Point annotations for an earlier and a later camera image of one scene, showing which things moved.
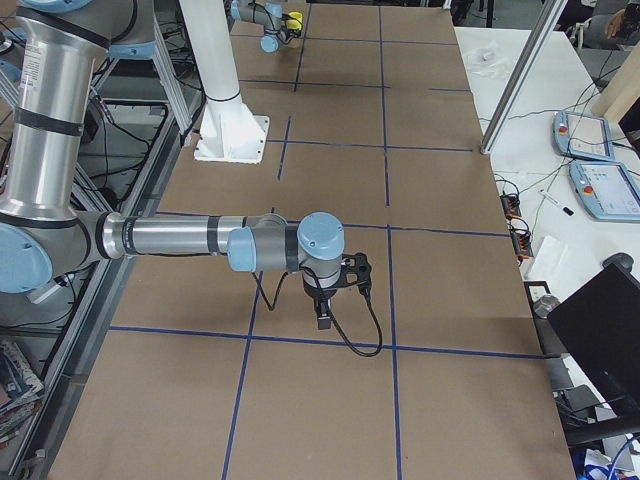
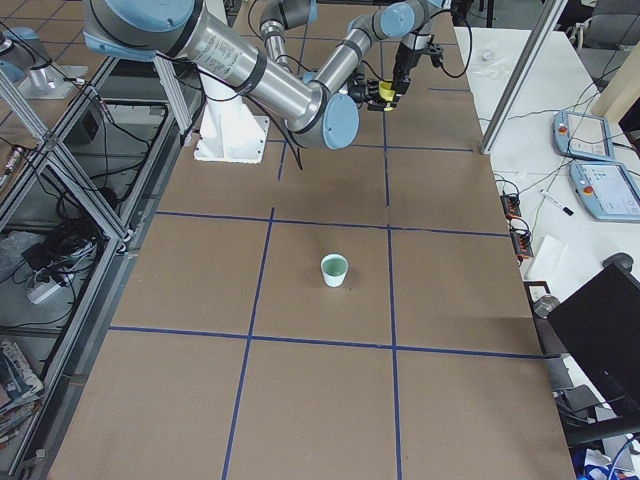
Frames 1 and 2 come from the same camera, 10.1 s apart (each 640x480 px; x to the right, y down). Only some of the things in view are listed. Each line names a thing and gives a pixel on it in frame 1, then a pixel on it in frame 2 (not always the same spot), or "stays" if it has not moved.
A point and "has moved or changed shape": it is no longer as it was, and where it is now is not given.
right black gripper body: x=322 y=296 → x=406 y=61
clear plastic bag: x=487 y=63 stays
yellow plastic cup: x=296 y=20 has moved or changed shape
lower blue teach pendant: x=610 y=190 stays
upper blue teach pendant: x=582 y=135 stays
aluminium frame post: x=545 y=29 stays
